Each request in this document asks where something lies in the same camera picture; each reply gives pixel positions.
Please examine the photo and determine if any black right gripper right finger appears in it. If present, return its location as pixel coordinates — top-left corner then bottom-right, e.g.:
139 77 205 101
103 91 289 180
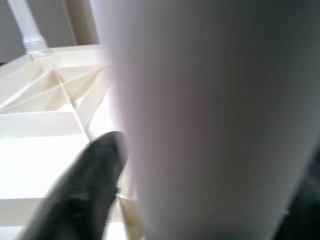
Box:
282 149 320 240

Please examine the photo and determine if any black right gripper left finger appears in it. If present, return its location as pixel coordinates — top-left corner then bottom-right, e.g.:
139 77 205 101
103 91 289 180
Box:
17 131 130 240

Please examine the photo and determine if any white plastic table top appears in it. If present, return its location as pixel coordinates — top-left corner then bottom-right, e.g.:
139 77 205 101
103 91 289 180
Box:
0 44 148 240

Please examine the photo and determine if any white plastic table leg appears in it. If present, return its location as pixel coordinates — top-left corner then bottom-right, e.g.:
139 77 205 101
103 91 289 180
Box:
88 0 320 240
7 0 51 55

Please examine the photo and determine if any pale door frame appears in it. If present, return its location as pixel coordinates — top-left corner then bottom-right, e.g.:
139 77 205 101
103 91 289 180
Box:
61 0 101 47

